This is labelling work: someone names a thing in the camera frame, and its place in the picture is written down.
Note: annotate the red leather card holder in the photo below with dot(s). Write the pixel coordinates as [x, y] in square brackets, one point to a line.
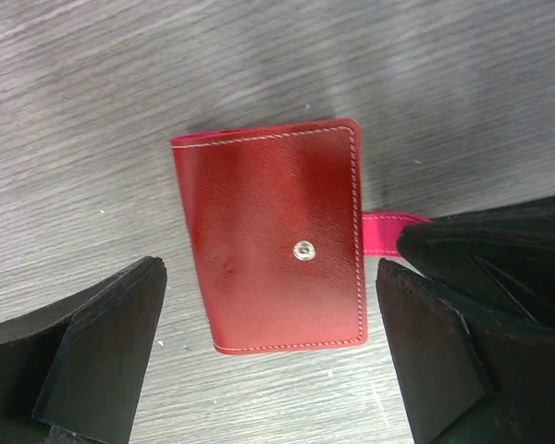
[279, 236]

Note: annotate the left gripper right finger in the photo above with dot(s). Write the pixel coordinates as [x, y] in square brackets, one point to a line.
[467, 373]

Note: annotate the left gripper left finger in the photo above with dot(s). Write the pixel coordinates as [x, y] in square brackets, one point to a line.
[76, 366]

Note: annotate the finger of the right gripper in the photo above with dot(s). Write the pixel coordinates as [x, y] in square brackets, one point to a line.
[502, 257]

